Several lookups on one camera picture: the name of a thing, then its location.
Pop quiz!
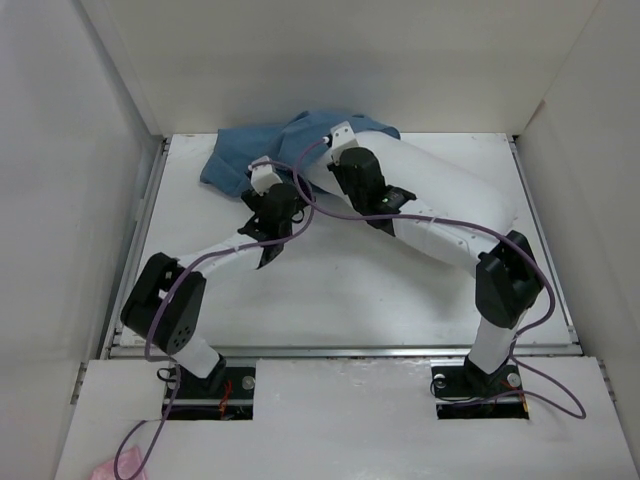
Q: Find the blue pillowcase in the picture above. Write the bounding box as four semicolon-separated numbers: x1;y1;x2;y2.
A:
199;110;401;198

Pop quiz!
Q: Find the white pillow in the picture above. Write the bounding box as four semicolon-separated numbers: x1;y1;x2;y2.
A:
299;128;519;271

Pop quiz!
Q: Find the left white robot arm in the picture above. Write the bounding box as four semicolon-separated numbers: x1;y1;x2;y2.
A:
120;183;306;397

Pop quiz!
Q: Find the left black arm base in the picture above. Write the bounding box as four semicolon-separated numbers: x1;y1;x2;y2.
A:
156;365;256;421

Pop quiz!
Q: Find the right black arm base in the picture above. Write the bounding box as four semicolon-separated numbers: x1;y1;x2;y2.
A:
430;364;529;420

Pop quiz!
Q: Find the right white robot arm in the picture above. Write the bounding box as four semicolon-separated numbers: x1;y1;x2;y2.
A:
327;143;546;396

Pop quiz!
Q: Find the pink plastic bag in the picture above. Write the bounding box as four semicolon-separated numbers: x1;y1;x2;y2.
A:
89;447;147;480

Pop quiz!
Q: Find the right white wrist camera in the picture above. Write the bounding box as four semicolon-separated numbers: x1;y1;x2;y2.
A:
328;121;359;164

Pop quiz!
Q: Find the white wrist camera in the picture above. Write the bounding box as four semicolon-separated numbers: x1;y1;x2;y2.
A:
328;121;359;164
249;157;282;195

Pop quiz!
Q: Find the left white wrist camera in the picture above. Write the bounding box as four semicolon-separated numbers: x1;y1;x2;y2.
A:
249;157;282;195

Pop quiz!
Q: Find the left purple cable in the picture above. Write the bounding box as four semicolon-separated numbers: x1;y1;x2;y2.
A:
114;157;316;475

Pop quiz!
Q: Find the purple cable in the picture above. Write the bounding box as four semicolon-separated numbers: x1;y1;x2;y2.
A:
114;157;316;475
292;135;587;420

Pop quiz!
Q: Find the aluminium rail frame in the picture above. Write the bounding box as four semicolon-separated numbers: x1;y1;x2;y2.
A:
69;134;616;404

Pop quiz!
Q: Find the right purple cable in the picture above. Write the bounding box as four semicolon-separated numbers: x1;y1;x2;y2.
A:
292;135;587;420

